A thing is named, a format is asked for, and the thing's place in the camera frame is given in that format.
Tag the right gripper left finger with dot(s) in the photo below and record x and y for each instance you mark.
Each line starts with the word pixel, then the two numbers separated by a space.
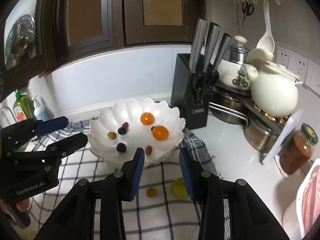
pixel 74 216

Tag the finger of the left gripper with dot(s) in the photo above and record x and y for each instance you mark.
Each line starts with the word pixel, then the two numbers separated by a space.
pixel 65 146
pixel 23 131

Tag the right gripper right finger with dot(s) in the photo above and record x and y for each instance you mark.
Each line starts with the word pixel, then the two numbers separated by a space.
pixel 249 217

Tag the yellow-brown small fruit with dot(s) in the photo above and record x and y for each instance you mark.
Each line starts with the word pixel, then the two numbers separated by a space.
pixel 112 135

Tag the dark plum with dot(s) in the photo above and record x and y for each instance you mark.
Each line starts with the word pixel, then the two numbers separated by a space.
pixel 121 147
pixel 122 130

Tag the red grape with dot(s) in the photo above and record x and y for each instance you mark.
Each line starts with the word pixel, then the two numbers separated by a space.
pixel 125 125
pixel 148 150

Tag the orange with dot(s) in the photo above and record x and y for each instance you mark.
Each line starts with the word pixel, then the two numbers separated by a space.
pixel 160 133
pixel 147 118

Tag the person's hand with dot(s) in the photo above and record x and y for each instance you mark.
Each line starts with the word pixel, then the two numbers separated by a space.
pixel 22 206

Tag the green dish soap bottle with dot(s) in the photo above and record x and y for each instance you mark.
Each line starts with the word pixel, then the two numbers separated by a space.
pixel 23 107

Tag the blue pump bottle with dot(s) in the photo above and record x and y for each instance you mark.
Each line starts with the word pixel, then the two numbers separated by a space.
pixel 39 110

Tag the white pink drain basket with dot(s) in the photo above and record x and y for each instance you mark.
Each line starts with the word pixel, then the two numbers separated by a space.
pixel 307 200

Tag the white scalloped fruit bowl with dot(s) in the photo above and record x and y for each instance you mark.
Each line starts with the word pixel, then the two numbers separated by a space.
pixel 138 135

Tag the green apple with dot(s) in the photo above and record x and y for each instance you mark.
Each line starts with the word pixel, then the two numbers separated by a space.
pixel 178 189

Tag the steel pot right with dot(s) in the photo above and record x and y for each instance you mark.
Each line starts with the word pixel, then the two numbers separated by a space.
pixel 259 135

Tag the small yellow fruit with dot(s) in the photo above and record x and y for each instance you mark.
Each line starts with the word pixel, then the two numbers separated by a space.
pixel 151 192

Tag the glass jar red sauce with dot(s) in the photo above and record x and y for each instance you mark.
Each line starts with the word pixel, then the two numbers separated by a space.
pixel 299 150

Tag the metal corner rack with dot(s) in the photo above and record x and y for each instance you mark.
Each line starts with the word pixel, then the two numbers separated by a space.
pixel 282 127

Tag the steel pot left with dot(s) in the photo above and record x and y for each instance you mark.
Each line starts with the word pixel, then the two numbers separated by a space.
pixel 227 108

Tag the cream ceramic pot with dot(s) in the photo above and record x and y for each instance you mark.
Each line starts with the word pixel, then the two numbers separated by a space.
pixel 273 87

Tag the black knife block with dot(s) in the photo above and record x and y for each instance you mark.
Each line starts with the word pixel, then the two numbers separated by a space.
pixel 191 91

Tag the steel lidded pot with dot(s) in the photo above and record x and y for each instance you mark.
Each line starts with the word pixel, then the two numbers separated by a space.
pixel 232 60

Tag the white hanging spoon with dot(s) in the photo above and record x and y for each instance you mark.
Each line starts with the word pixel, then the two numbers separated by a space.
pixel 267 40

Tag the black scissors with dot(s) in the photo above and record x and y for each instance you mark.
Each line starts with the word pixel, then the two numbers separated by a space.
pixel 247 10

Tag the white wall socket strip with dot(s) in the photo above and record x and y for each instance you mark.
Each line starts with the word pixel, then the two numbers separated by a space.
pixel 307 70

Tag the steel knife handle right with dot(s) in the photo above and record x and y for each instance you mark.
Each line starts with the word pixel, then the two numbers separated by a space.
pixel 226 39

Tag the steel knife handle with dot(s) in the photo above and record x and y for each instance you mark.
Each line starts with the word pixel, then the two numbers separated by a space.
pixel 213 34
pixel 198 40
pixel 226 39

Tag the steel knife handle left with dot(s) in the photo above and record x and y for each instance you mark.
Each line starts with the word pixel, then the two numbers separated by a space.
pixel 198 40

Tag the steel knife handle middle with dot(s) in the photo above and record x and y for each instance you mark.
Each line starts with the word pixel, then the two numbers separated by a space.
pixel 213 34

